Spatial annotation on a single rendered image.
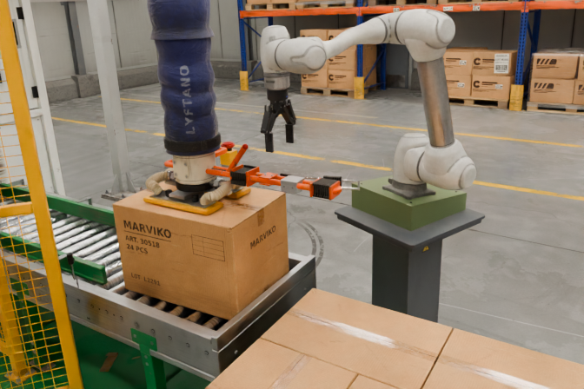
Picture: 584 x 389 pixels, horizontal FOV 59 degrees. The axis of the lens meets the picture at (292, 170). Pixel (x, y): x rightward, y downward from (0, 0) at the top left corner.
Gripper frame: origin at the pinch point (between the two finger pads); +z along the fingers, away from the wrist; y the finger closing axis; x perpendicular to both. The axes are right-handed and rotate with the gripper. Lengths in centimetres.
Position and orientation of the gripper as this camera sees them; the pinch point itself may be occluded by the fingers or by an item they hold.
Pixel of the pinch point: (280, 144)
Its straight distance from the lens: 188.3
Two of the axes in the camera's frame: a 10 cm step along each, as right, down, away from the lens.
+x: 8.5, 1.3, -5.1
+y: -5.2, 2.8, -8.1
